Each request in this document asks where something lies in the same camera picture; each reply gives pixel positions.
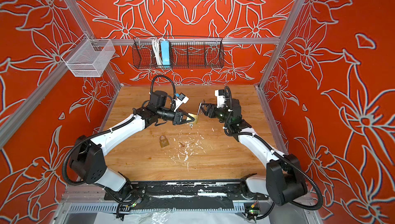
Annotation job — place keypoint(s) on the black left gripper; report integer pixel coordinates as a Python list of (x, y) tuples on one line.
[(178, 117)]

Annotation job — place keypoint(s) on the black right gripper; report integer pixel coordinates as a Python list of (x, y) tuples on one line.
[(210, 106)]

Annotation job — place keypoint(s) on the large brass padlock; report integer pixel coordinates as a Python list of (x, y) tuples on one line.
[(197, 113)]

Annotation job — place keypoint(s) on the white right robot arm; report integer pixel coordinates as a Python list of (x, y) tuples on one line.
[(285, 181)]

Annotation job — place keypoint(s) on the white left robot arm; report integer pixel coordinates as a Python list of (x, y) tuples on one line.
[(85, 161)]

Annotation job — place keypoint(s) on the small brass padlock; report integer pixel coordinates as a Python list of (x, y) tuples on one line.
[(163, 141)]

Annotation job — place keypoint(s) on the light blue box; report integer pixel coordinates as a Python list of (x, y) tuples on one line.
[(165, 53)]

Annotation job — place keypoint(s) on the aluminium horizontal rear bar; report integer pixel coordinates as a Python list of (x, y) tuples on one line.
[(225, 41)]

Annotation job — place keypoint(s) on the white mesh basket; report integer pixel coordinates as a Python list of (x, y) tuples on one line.
[(89, 58)]

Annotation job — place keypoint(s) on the aluminium left side bar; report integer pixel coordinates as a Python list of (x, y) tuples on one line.
[(12, 125)]

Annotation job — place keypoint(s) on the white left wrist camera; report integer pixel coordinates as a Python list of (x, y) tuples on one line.
[(179, 100)]

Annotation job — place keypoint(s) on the black wire basket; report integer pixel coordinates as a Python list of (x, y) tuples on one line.
[(183, 55)]

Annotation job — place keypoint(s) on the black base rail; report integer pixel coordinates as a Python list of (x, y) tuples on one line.
[(188, 195)]

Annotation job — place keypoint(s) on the aluminium frame post right rear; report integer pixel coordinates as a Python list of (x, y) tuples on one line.
[(296, 8)]

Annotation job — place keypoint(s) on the aluminium frame post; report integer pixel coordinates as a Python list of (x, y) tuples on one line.
[(80, 18), (296, 8)]

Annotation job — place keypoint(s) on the aluminium frame post left rear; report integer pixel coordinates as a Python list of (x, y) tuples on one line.
[(80, 18)]

